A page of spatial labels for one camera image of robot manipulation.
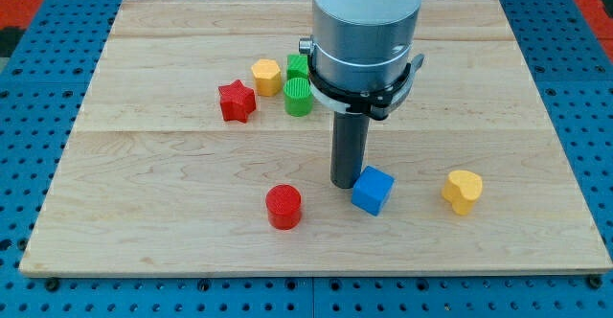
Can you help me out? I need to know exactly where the red cylinder block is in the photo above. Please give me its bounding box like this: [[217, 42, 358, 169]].
[[265, 184, 302, 230]]

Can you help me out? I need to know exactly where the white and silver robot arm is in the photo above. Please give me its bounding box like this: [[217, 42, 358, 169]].
[[311, 0, 421, 92]]

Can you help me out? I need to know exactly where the red star block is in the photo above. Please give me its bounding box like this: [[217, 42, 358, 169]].
[[217, 79, 257, 124]]

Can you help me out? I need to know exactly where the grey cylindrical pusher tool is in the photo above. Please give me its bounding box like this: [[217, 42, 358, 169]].
[[330, 112, 370, 189]]

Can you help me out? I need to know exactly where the green cylinder block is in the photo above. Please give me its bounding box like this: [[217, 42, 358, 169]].
[[284, 78, 313, 117]]

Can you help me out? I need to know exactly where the blue cube block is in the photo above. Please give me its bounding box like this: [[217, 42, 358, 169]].
[[351, 166, 395, 216]]

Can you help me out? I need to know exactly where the green cube block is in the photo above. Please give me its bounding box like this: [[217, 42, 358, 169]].
[[286, 54, 309, 80]]

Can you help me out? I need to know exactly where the yellow hexagon block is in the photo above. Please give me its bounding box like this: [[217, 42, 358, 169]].
[[251, 58, 282, 97]]

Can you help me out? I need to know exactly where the wooden board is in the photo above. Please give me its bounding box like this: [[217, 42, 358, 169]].
[[20, 0, 612, 278]]

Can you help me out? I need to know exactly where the yellow heart block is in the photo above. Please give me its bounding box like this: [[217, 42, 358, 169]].
[[441, 170, 484, 216]]

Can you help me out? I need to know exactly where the black clamp ring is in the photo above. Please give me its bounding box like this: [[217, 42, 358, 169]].
[[306, 52, 426, 122]]

